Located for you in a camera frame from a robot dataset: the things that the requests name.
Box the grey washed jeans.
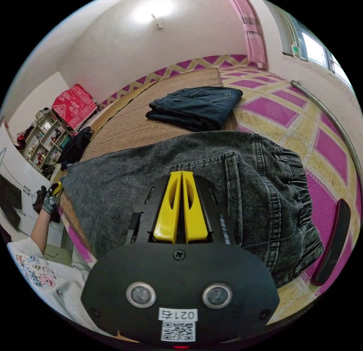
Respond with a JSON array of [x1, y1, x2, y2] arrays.
[[61, 131, 324, 289]]

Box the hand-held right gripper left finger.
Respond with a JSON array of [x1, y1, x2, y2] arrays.
[[153, 171, 182, 242]]

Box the red patterned cloth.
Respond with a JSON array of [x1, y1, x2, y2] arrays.
[[51, 84, 99, 130]]

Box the black phone with red case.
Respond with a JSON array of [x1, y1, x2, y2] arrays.
[[310, 199, 352, 287]]

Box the bent metal pipe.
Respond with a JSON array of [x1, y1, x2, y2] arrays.
[[290, 80, 363, 172]]

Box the pink curtain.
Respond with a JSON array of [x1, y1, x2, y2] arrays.
[[221, 0, 269, 70]]

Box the person's left forearm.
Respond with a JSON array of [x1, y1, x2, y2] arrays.
[[30, 210, 53, 256]]

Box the person's left hand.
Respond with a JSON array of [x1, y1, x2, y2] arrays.
[[42, 191, 59, 216]]

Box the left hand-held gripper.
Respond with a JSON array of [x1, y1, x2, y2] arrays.
[[32, 182, 64, 214]]

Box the black garment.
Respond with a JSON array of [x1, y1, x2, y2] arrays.
[[56, 126, 95, 172]]

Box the person's body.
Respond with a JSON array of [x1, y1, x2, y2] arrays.
[[6, 237, 134, 343]]

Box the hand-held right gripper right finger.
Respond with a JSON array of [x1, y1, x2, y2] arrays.
[[181, 171, 208, 243]]

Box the window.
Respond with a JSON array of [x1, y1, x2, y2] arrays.
[[279, 8, 351, 78]]

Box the bed with woven mat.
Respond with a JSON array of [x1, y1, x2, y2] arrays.
[[56, 54, 363, 326]]

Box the open shelf with small items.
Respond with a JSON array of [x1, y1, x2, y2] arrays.
[[21, 108, 76, 179]]

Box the folded dark blue jeans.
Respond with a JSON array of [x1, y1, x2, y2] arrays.
[[146, 87, 244, 132]]

